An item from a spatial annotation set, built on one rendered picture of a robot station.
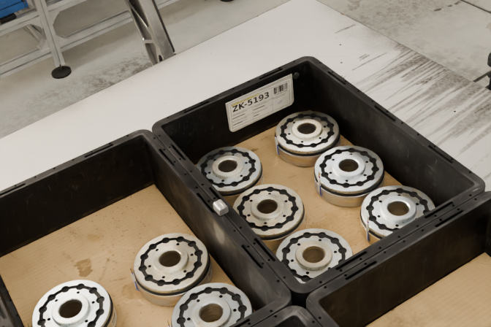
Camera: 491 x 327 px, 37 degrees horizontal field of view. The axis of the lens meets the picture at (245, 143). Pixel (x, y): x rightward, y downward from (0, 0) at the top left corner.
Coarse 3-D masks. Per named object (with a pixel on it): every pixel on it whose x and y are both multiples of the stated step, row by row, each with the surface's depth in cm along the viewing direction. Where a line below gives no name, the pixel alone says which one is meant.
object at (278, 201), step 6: (258, 198) 104; (264, 198) 104; (270, 198) 104; (276, 198) 104; (252, 204) 104; (258, 204) 104; (276, 204) 104; (282, 204) 103; (252, 210) 103; (258, 210) 103; (276, 210) 102; (282, 210) 102; (258, 216) 102; (264, 216) 102; (270, 216) 101; (276, 216) 102
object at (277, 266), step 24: (216, 96) 114; (360, 96) 110; (168, 120) 110; (168, 144) 106; (432, 144) 100; (192, 168) 101; (456, 168) 96; (216, 192) 97; (480, 192) 92; (432, 216) 90; (384, 240) 88; (312, 288) 83
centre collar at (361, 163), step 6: (342, 156) 109; (348, 156) 109; (354, 156) 109; (336, 162) 108; (342, 162) 109; (354, 162) 109; (360, 162) 108; (336, 168) 108; (360, 168) 107; (336, 174) 107; (342, 174) 106; (348, 174) 106; (354, 174) 106; (360, 174) 107
